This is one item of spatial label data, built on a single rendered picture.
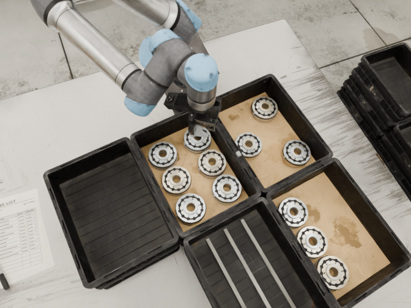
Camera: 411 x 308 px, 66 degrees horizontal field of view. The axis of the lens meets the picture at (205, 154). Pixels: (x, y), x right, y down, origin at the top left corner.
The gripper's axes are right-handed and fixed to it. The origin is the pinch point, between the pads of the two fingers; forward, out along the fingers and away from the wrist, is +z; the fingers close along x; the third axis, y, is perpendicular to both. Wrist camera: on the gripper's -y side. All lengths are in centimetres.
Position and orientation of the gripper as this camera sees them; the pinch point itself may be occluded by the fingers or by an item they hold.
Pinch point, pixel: (195, 126)
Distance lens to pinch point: 104.2
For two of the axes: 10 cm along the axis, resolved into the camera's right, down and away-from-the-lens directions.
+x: 2.8, -9.1, 3.0
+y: 9.6, 2.7, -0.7
